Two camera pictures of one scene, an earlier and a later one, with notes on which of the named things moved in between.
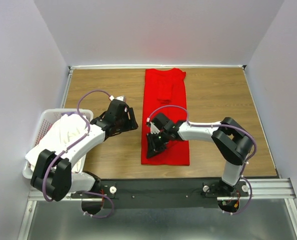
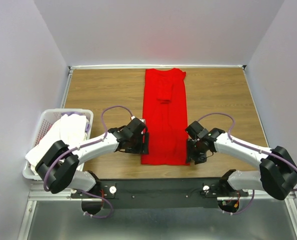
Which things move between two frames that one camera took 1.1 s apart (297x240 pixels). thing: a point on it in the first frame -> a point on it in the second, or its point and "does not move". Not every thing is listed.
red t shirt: x=164 y=87 does not move
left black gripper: x=131 y=124 -> x=143 y=148
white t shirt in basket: x=58 y=136 does not move
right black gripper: x=152 y=147 -> x=200 y=158
